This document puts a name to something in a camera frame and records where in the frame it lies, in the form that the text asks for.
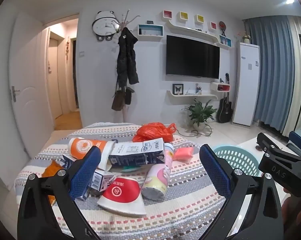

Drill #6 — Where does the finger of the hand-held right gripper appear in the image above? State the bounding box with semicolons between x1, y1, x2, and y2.
288;131;301;156
256;132;283;155

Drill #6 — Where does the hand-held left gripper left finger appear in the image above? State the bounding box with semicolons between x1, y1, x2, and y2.
17;145;102;240

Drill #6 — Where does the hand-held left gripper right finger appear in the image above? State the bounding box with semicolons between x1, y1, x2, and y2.
199;144;283;240

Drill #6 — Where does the small blue carton box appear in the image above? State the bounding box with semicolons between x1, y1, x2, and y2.
90;169;116;193

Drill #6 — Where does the blue and white carton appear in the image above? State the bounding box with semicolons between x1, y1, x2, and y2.
61;154;79;171

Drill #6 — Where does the orange paper cup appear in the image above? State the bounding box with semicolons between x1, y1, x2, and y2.
68;137;115;161

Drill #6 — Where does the teal plastic laundry basket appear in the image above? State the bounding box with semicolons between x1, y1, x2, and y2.
212;145;263;180

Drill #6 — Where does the pink plastic packet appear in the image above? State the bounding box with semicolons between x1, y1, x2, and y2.
174;147;194;162

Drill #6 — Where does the orange snack packet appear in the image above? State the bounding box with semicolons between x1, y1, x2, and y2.
42;160;64;178

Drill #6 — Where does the red and white paper bowl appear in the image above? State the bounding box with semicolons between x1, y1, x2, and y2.
97;177;147;217

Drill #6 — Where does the black and white milk carton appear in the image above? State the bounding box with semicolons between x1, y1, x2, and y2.
108;138;166;168

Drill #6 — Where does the pink drink cup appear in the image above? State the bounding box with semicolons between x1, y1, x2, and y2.
140;142;175;200

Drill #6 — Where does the person's right hand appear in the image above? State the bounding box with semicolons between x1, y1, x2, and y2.
282;189;301;233

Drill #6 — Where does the striped woven tablecloth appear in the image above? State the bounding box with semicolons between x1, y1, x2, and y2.
14;122;231;240

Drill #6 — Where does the black acoustic guitar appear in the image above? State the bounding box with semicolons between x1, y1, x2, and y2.
217;73;233;124

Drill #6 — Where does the white standing air conditioner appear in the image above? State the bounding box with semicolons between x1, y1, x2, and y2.
232;42;261;126

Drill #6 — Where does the green potted plant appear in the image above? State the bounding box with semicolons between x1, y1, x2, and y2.
183;98;217;130

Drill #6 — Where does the blue curtain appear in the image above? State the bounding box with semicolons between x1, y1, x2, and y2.
245;15;301;140

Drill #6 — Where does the red-lined white box shelf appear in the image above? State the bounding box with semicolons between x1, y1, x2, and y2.
210;81;231;93

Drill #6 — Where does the beige sheer curtain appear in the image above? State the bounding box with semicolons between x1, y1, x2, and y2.
288;16;301;133

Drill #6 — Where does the red plastic bag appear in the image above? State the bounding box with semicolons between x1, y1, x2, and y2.
132;122;177;143

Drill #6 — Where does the brown hanging bag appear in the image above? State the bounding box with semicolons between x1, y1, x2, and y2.
112;87;126;112

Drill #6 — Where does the black hanging bag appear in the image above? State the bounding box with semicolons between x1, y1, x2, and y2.
124;87;134;105

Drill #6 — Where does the framed butterfly picture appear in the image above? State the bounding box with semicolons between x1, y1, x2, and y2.
172;83;184;96

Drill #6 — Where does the beige hallway door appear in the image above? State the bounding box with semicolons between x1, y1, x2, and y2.
47;29;66;120

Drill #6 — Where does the small blue-lined box shelf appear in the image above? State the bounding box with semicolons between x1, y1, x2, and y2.
219;35;232;48

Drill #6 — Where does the white room door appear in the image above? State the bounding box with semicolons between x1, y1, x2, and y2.
9;12;56;160

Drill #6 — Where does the black television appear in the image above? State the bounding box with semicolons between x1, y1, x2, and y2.
166;35;220;79

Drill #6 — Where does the black jacket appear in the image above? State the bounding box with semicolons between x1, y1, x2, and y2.
116;27;140;87

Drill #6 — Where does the long blue-lined box shelf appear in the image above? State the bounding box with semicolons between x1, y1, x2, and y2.
138;24;164;37

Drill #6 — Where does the black floor cable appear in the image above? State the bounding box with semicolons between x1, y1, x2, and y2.
177;123;212;138

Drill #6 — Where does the low white wall shelf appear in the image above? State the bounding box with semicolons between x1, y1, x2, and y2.
167;90;219;105

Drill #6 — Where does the curved white wall shelf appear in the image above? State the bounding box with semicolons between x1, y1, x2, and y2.
165;19;220;46

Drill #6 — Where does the panda wall clock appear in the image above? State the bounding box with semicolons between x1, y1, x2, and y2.
92;10;121;42

